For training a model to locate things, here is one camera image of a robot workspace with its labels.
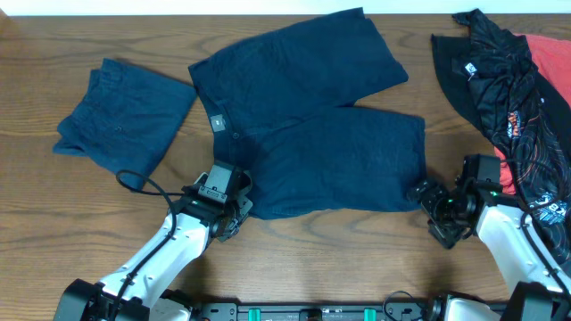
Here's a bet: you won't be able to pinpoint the red garment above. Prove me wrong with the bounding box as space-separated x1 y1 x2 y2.
500 34 570 194

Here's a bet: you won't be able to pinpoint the black printed t-shirt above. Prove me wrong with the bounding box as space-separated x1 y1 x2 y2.
431 9 570 266

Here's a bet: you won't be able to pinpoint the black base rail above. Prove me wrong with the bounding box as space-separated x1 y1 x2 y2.
151 290 509 321

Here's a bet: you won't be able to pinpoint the dark navy shorts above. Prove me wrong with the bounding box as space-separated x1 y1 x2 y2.
189 8 426 219

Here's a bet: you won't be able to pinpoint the folded blue shorts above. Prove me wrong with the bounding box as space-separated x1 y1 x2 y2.
53 58 197 189

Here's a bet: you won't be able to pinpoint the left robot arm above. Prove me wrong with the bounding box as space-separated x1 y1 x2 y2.
54 160 252 320

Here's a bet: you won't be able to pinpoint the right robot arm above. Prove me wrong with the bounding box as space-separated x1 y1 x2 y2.
407 154 570 320

